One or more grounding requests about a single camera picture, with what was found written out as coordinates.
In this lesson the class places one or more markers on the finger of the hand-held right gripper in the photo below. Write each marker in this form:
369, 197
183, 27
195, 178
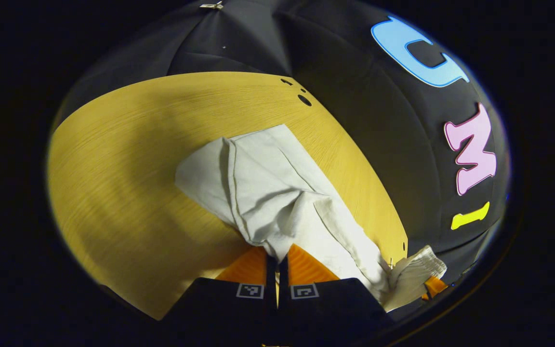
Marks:
434, 286

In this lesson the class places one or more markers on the white jeans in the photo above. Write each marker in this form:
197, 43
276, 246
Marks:
268, 193

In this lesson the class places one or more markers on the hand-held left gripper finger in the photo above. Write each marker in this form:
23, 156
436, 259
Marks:
271, 282
283, 282

